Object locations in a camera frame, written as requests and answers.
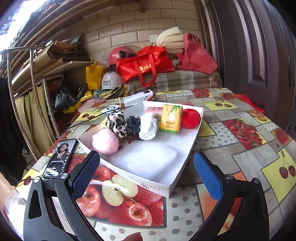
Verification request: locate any dark red fabric bag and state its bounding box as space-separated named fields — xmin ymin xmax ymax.
xmin=177 ymin=33 xmax=218 ymax=75

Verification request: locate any black white patterned cloth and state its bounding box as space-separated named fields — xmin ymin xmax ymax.
xmin=106 ymin=111 xmax=127 ymax=138

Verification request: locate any metal shelf rack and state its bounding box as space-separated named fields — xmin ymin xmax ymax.
xmin=1 ymin=41 xmax=91 ymax=160

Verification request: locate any purple blue knitted scrunchie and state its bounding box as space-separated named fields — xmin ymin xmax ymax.
xmin=125 ymin=115 xmax=140 ymax=136

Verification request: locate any white cardboard tray box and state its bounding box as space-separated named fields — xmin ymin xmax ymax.
xmin=78 ymin=100 xmax=205 ymax=198

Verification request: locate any pink fluffy plush toy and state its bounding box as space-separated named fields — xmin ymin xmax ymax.
xmin=92 ymin=128 xmax=119 ymax=156

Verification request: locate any black plastic bag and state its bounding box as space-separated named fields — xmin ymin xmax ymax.
xmin=52 ymin=83 xmax=88 ymax=111

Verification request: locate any cream foam cushion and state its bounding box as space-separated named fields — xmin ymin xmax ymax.
xmin=156 ymin=27 xmax=184 ymax=54

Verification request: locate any smartphone with video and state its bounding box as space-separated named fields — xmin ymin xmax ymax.
xmin=42 ymin=138 xmax=77 ymax=179

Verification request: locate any white foam block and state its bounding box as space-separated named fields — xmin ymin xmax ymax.
xmin=104 ymin=139 xmax=185 ymax=185

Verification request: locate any pink tissue pack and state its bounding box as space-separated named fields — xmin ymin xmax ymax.
xmin=145 ymin=106 xmax=163 ymax=120

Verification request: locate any red helmet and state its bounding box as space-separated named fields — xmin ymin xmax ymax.
xmin=108 ymin=46 xmax=136 ymax=65

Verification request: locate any yellow shopping bag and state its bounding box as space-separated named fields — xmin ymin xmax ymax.
xmin=85 ymin=62 xmax=106 ymax=90

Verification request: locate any white rectangular device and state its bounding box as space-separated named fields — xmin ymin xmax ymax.
xmin=119 ymin=89 xmax=155 ymax=108

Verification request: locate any plaid covered bench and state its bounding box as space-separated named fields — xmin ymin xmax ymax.
xmin=127 ymin=70 xmax=222 ymax=94

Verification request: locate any round white charger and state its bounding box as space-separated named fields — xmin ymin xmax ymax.
xmin=101 ymin=104 xmax=120 ymax=113

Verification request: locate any shiny red tote bag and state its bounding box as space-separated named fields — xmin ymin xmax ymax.
xmin=115 ymin=46 xmax=175 ymax=87

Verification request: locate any black cable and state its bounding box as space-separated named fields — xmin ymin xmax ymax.
xmin=67 ymin=104 xmax=139 ymax=130

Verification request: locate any red plush ball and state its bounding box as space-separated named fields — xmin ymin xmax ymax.
xmin=181 ymin=109 xmax=201 ymax=129

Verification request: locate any white helmet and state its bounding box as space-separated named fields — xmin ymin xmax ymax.
xmin=101 ymin=71 xmax=124 ymax=90

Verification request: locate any red plastic bag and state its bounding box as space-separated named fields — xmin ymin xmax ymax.
xmin=234 ymin=94 xmax=264 ymax=113

